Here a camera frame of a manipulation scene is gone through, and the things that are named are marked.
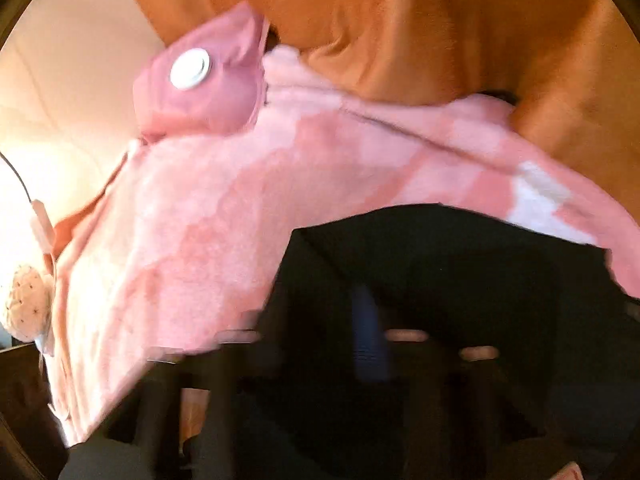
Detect black knit garment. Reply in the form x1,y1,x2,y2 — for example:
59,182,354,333
228,205,639,479

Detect pink fleece blanket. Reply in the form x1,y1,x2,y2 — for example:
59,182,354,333
46,47,639,444

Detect white dotted round lamp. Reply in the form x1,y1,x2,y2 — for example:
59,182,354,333
1,264,53,342

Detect pink hot water bag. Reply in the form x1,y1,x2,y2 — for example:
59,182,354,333
132,2,269,141

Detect orange curtain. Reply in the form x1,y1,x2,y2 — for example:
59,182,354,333
137,0,639,214

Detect white charging cable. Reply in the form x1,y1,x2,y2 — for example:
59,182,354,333
0,152,57,256

